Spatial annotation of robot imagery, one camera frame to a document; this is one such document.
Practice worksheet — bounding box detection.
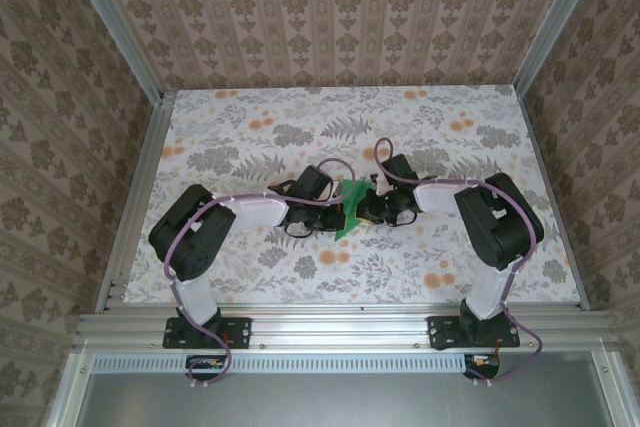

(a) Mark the black circuit board with wires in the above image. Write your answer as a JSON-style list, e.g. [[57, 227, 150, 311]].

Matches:
[[185, 354, 227, 382], [463, 352, 502, 381]]

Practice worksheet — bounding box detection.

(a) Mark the aluminium frame post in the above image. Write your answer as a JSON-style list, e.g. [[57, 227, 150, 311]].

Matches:
[[513, 0, 610, 96], [63, 0, 167, 104]]

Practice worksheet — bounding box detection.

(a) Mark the thin black cable loop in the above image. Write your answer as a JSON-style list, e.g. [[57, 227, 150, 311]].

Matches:
[[387, 206, 420, 228], [283, 219, 322, 239]]

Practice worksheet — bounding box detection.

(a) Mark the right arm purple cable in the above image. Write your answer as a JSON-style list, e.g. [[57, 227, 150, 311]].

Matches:
[[373, 136, 546, 388]]

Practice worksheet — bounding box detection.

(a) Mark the long aluminium frame rail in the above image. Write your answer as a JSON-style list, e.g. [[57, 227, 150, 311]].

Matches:
[[72, 304, 621, 352]]

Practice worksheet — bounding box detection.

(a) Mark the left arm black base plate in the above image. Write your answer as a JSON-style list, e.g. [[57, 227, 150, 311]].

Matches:
[[162, 315, 253, 350]]

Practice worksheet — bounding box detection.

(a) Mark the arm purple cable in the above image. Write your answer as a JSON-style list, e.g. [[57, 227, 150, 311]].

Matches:
[[164, 156, 359, 391], [373, 136, 546, 388]]

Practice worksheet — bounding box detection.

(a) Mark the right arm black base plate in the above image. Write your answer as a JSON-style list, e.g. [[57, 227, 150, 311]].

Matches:
[[428, 315, 521, 351]]

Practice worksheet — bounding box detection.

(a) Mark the white slotted cable duct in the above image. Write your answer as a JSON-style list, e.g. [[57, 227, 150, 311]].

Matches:
[[92, 354, 471, 374]]

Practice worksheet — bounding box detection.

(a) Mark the green paper sheet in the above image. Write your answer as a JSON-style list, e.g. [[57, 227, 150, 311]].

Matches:
[[333, 178, 372, 242]]

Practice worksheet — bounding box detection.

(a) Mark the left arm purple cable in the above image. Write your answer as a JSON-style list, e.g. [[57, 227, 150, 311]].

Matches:
[[164, 156, 359, 391]]

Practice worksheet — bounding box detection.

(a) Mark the aluminium side rail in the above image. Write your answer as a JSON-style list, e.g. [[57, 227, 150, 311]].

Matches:
[[513, 89, 590, 312], [97, 90, 176, 316]]

